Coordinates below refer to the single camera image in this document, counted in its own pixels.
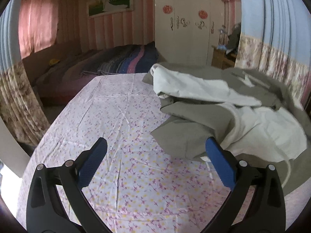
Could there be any olive and white jacket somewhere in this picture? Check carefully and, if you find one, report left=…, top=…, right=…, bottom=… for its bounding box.
left=142, top=62, right=311, bottom=197

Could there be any dark clothing on nightstand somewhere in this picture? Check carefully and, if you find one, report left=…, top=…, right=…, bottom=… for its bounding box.
left=226, top=22, right=241, bottom=55

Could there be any floral white bed sheet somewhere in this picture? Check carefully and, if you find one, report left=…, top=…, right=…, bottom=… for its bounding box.
left=16, top=74, right=229, bottom=232

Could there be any blue floral curtain left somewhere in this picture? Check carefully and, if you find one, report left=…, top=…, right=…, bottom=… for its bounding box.
left=1, top=0, right=50, bottom=146

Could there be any blue floral curtain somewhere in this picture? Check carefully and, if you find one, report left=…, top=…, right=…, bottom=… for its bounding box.
left=1, top=0, right=50, bottom=146
left=235, top=0, right=310, bottom=104

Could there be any dark bed with brown headboard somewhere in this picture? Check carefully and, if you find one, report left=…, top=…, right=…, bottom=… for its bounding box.
left=22, top=41, right=159, bottom=107

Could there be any striped dark blanket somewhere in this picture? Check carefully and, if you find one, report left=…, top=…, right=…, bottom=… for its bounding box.
left=36, top=41, right=159, bottom=87

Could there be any yellow small object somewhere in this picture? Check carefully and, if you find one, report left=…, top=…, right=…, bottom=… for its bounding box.
left=49, top=58, right=60, bottom=66

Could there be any wooden nightstand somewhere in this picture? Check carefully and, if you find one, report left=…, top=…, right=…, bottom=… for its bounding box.
left=211, top=46, right=237, bottom=70

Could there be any blue floral curtain right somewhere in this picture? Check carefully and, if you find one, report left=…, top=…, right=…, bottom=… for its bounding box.
left=235, top=0, right=310, bottom=104

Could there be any desk lamp ornament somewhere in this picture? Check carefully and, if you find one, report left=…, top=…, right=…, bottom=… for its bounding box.
left=218, top=25, right=228, bottom=45

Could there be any pink window curtain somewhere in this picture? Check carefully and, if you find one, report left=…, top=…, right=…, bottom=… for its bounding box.
left=18, top=0, right=59, bottom=58

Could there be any white wardrobe with decals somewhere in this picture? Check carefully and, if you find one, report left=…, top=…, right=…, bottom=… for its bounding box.
left=155, top=0, right=225, bottom=66

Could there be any framed wedding picture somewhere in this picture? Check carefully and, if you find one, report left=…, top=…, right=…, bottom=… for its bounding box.
left=86, top=0, right=134, bottom=18

